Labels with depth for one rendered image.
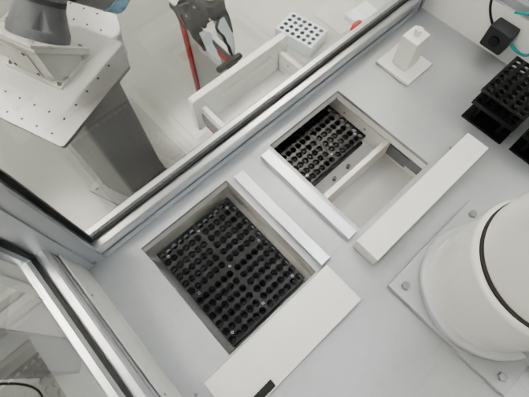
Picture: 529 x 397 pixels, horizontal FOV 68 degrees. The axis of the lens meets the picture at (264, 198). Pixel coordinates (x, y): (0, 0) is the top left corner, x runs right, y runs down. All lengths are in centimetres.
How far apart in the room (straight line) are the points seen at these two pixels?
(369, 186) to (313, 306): 35
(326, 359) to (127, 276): 36
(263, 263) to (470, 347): 36
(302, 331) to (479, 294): 27
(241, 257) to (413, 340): 33
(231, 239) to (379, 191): 35
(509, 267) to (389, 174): 46
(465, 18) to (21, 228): 95
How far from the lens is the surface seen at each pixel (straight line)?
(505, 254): 54
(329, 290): 68
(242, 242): 76
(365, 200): 89
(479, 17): 104
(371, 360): 70
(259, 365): 66
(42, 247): 63
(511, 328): 60
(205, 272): 75
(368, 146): 95
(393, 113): 87
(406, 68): 93
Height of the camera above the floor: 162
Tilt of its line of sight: 67 degrees down
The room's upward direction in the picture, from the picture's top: straight up
